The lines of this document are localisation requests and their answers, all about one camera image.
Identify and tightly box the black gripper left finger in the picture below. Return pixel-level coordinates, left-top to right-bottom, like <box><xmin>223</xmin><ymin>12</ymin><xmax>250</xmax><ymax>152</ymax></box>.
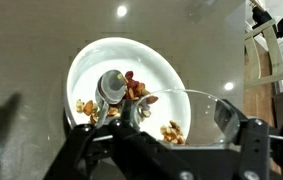
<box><xmin>44</xmin><ymin>99</ymin><xmax>195</xmax><ymax>180</ymax></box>

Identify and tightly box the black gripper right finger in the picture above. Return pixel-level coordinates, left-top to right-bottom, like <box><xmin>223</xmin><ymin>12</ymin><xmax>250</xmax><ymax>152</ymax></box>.
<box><xmin>214</xmin><ymin>99</ymin><xmax>283</xmax><ymax>180</ymax></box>

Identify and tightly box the clear glass cup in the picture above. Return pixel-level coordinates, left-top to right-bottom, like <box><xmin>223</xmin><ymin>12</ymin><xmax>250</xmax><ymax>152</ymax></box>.
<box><xmin>129</xmin><ymin>88</ymin><xmax>241</xmax><ymax>150</ymax></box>

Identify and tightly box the white ceramic bowl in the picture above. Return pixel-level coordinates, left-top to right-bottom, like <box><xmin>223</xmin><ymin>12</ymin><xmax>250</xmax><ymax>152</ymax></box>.
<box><xmin>64</xmin><ymin>36</ymin><xmax>192</xmax><ymax>141</ymax></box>

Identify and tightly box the metal spoon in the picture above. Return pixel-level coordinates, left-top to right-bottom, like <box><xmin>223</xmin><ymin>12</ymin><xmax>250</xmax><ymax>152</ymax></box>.
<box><xmin>94</xmin><ymin>69</ymin><xmax>129</xmax><ymax>129</ymax></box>

